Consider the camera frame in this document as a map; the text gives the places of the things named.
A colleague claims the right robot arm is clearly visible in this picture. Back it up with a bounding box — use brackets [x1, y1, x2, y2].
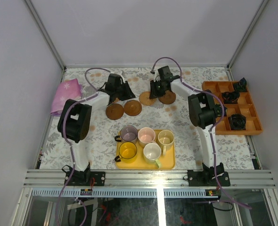
[150, 66, 220, 169]

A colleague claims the purple folded cloth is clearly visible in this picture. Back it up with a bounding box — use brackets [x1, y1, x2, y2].
[50, 79, 82, 116]

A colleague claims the yellow mug black handle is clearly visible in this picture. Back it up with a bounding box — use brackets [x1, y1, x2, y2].
[114, 142, 138, 163]

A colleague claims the yellow plastic tray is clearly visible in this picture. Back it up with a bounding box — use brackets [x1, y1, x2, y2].
[116, 129, 175, 170]

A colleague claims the black coiled item middle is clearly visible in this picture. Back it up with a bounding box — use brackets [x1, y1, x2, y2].
[222, 91, 240, 104]

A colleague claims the white mug green handle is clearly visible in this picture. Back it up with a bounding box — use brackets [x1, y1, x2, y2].
[143, 142, 162, 169]

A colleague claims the reddish brown wooden coaster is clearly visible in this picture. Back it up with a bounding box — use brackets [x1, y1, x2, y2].
[159, 90, 176, 105]

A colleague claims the dark brown wooden coaster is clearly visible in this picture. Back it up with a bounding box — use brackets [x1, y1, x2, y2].
[105, 104, 124, 120]

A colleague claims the pale green mug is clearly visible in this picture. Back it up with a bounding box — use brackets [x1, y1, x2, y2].
[158, 130, 175, 156]

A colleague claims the black coiled item top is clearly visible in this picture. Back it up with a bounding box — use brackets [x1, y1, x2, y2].
[233, 78, 247, 92]

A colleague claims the pink cup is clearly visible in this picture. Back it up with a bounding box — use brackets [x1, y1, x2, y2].
[138, 127, 156, 148]

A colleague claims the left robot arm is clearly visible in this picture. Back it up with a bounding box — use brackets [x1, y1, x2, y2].
[57, 73, 135, 186]

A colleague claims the orange compartment organizer tray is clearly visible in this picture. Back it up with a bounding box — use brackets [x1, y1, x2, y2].
[202, 81, 263, 136]

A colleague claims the purple mug black handle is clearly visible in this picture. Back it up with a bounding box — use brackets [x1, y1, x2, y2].
[114, 125, 138, 144]

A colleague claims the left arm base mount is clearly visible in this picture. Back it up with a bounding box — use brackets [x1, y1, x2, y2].
[67, 171, 106, 187]

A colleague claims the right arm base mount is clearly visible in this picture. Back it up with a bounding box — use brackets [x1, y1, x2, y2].
[187, 170, 230, 187]

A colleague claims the woven rattan coaster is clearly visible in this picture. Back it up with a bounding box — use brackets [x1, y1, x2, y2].
[139, 91, 158, 106]

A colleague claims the black coiled item bottom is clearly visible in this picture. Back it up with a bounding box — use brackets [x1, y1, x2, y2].
[228, 114, 246, 130]

